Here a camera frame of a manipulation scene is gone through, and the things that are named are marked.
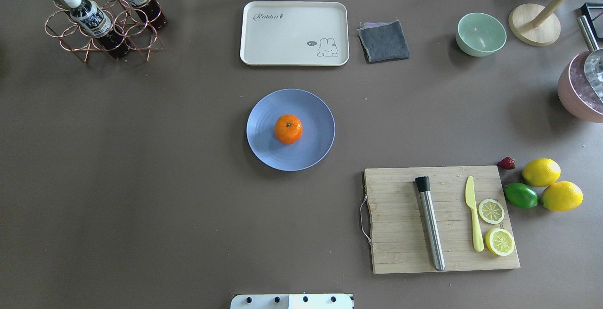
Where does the orange mandarin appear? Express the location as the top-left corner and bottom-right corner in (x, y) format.
(274, 114), (303, 145)

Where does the blue plate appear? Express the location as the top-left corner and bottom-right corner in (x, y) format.
(247, 89), (335, 171)

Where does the cream rabbit tray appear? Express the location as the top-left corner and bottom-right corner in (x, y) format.
(239, 1), (350, 66)

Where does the grey folded cloth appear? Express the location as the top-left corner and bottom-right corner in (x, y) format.
(357, 20), (410, 64)

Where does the bamboo cutting board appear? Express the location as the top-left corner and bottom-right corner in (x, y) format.
(364, 165), (521, 273)

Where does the steel muddler black tip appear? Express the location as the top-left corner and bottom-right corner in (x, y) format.
(415, 176), (446, 272)

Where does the white device with knobs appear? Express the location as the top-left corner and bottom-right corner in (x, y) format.
(230, 293), (355, 309)

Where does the upper lemon half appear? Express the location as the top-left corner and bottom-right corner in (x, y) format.
(477, 199), (505, 225)

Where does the lemon half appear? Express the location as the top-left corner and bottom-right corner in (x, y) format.
(484, 228), (515, 257)
(477, 199), (505, 225)

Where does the green bowl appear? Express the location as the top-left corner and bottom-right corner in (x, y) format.
(455, 12), (507, 57)

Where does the yellow plastic knife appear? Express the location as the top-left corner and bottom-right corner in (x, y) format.
(464, 176), (484, 252)

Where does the red strawberry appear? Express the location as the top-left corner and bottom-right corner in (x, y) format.
(496, 156), (515, 170)

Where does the lower lemon half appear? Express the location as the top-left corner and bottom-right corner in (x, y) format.
(484, 228), (515, 257)

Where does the green lime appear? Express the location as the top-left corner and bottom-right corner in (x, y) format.
(504, 182), (538, 210)

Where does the upper yellow lemon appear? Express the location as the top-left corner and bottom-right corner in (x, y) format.
(522, 157), (561, 187)

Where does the yellow lemon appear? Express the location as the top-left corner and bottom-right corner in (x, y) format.
(522, 157), (561, 187)
(540, 181), (583, 212)

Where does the front tea bottle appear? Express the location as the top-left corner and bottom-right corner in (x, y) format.
(64, 0), (130, 58)

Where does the wooden round stand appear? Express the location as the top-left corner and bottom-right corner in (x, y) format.
(508, 0), (565, 47)

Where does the lower yellow lemon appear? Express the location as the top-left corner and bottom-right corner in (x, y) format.
(540, 181), (583, 212)

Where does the pink bowl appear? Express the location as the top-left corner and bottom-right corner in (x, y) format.
(557, 54), (603, 123)

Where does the clear ice cubes pile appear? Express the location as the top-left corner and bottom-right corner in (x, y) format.
(569, 51), (603, 114)

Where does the copper wire bottle rack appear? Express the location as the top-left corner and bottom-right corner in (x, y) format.
(44, 0), (168, 63)

